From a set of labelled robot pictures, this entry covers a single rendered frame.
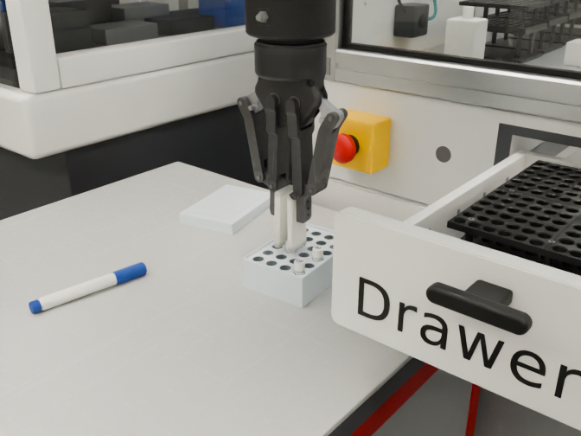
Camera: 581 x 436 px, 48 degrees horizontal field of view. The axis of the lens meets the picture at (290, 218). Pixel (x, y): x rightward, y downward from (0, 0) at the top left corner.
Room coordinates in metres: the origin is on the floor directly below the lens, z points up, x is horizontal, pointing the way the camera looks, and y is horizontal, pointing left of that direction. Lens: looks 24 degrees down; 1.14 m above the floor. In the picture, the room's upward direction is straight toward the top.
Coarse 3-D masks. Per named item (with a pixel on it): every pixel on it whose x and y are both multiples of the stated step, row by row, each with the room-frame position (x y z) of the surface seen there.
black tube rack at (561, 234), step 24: (528, 168) 0.68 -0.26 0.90; (552, 168) 0.68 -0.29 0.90; (576, 168) 0.68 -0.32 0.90; (504, 192) 0.61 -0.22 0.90; (528, 192) 0.61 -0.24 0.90; (552, 192) 0.61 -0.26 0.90; (576, 192) 0.61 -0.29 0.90; (480, 216) 0.55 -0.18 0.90; (504, 216) 0.56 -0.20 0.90; (528, 216) 0.56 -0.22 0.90; (552, 216) 0.55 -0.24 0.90; (576, 216) 0.55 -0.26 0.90; (480, 240) 0.56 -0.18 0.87; (552, 240) 0.50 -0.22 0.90; (576, 240) 0.50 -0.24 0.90; (552, 264) 0.51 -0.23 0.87
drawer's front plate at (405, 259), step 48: (336, 240) 0.50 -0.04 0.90; (384, 240) 0.47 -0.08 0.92; (432, 240) 0.44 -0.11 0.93; (336, 288) 0.50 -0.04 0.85; (384, 288) 0.47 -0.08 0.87; (528, 288) 0.39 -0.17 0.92; (576, 288) 0.37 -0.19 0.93; (384, 336) 0.46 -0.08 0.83; (432, 336) 0.44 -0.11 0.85; (528, 336) 0.39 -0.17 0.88; (576, 336) 0.37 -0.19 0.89; (480, 384) 0.41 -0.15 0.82; (576, 384) 0.37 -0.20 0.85
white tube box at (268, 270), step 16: (272, 240) 0.71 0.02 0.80; (320, 240) 0.71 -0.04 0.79; (256, 256) 0.67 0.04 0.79; (272, 256) 0.67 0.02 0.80; (288, 256) 0.67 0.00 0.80; (304, 256) 0.68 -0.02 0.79; (256, 272) 0.65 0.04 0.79; (272, 272) 0.64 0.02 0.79; (288, 272) 0.63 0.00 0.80; (304, 272) 0.64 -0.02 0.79; (320, 272) 0.65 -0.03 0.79; (256, 288) 0.65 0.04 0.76; (272, 288) 0.64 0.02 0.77; (288, 288) 0.63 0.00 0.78; (304, 288) 0.62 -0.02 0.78; (320, 288) 0.65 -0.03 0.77; (304, 304) 0.62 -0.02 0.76
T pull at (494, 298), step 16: (432, 288) 0.40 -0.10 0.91; (448, 288) 0.40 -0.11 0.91; (480, 288) 0.40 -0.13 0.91; (496, 288) 0.40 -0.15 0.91; (448, 304) 0.39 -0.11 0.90; (464, 304) 0.38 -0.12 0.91; (480, 304) 0.38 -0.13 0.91; (496, 304) 0.38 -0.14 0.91; (480, 320) 0.38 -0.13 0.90; (496, 320) 0.37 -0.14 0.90; (512, 320) 0.36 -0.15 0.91; (528, 320) 0.36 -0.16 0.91
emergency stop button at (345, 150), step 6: (342, 138) 0.82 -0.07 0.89; (348, 138) 0.82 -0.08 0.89; (336, 144) 0.82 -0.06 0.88; (342, 144) 0.82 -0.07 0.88; (348, 144) 0.81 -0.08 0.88; (354, 144) 0.82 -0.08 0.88; (336, 150) 0.82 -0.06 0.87; (342, 150) 0.82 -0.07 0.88; (348, 150) 0.81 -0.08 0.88; (354, 150) 0.82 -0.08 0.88; (336, 156) 0.82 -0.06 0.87; (342, 156) 0.82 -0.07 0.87; (348, 156) 0.81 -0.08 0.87; (342, 162) 0.82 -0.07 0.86
